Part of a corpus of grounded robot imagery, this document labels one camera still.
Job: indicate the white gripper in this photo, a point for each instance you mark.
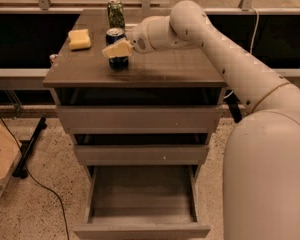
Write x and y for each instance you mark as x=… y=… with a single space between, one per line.
x=139 y=39

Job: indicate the blue pepsi can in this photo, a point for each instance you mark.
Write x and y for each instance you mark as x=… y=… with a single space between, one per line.
x=116 y=50

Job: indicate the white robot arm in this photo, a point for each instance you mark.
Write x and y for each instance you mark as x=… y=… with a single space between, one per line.
x=261 y=168

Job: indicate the green soda can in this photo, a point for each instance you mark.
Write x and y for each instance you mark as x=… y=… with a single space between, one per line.
x=115 y=14

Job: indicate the red can behind cabinet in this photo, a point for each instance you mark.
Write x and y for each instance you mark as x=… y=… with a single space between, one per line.
x=53 y=58

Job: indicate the grey top drawer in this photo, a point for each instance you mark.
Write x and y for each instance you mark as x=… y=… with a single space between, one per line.
x=130 y=120

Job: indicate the grey drawer cabinet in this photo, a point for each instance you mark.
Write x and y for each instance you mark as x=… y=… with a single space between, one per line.
x=173 y=78

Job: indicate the grey middle drawer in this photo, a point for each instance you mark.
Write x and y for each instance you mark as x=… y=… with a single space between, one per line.
x=141 y=155

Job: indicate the grey open bottom drawer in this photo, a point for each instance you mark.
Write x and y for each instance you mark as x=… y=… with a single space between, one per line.
x=142 y=203

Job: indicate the yellow sponge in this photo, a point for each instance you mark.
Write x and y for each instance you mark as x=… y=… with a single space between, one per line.
x=79 y=39

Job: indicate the black table leg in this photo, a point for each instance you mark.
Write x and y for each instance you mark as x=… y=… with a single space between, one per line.
x=233 y=104

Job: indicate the black tube on floor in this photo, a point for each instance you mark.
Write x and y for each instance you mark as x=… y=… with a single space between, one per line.
x=26 y=149

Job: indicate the cardboard box left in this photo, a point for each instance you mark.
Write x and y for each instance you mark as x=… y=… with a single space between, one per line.
x=9 y=156

